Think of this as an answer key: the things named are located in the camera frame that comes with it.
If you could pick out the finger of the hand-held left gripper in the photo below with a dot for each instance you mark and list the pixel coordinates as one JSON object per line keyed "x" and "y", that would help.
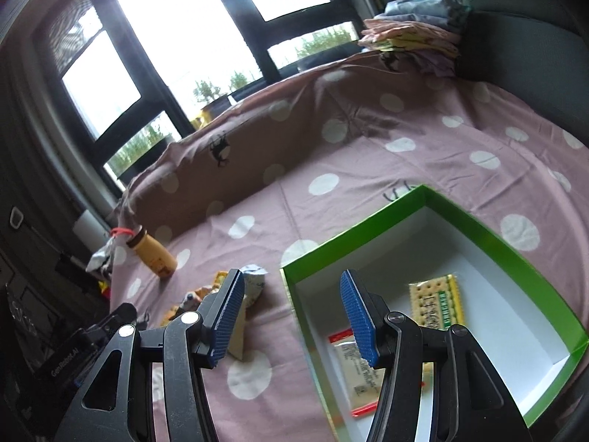
{"x": 122, "y": 315}

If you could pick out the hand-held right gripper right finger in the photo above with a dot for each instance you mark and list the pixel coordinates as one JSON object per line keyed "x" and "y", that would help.
{"x": 359, "y": 322}

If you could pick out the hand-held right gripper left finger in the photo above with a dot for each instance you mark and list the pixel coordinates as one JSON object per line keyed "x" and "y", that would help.
{"x": 228, "y": 317}

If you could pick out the orange-brown snack packet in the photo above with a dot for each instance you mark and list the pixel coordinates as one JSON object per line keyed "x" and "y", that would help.
{"x": 202, "y": 295}

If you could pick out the red-edged white snack packet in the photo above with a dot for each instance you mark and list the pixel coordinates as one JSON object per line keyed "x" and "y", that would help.
{"x": 356, "y": 386}

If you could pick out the green-label cracker packet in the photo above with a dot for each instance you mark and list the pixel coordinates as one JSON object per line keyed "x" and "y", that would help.
{"x": 435, "y": 304}

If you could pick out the green cardboard box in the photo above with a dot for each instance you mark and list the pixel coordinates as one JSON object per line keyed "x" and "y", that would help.
{"x": 483, "y": 285}

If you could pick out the grey crumpled cloth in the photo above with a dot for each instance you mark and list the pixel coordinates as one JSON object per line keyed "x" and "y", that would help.
{"x": 103, "y": 258}

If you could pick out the yellow bottle with brown cap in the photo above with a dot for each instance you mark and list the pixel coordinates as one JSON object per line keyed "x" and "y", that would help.
{"x": 154, "y": 255}

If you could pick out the white cylindrical object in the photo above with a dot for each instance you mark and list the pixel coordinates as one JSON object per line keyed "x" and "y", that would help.
{"x": 89, "y": 230}

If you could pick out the yellow flower pot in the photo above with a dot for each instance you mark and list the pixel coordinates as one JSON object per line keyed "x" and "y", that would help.
{"x": 207, "y": 113}

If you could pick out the black-framed window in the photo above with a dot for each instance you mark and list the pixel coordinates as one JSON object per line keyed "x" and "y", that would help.
{"x": 184, "y": 32}

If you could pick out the stack of folded clothes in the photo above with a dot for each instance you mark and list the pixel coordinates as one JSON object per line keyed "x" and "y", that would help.
{"x": 409, "y": 37}

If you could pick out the dark grey sofa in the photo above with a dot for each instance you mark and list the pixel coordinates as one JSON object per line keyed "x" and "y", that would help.
{"x": 520, "y": 46}

